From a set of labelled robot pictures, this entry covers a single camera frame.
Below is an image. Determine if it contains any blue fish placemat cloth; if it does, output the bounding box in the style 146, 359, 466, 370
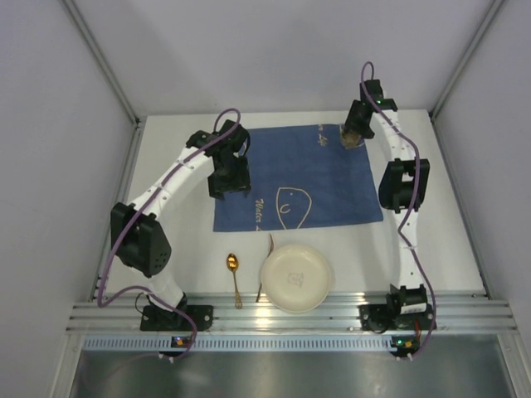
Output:
213, 124, 383, 232

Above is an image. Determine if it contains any gold metal spoon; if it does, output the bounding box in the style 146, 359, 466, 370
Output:
226, 253, 243, 309

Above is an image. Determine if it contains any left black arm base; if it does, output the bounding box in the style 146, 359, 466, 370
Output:
134, 294, 214, 332

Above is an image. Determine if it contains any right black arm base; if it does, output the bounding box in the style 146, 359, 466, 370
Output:
359, 284, 435, 334

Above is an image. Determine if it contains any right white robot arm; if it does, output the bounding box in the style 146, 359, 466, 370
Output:
340, 78, 431, 315

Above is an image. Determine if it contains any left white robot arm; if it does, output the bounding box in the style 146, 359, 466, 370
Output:
110, 119, 251, 312

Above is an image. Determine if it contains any cream ceramic plate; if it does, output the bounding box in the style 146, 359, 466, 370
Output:
261, 244, 334, 313

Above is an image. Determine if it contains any brown fork under plate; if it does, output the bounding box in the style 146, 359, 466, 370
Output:
255, 233, 275, 303

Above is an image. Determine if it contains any aluminium rail frame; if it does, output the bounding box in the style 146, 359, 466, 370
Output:
66, 289, 518, 336

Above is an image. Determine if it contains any slotted cable duct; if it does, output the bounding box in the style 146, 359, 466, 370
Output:
83, 335, 418, 352

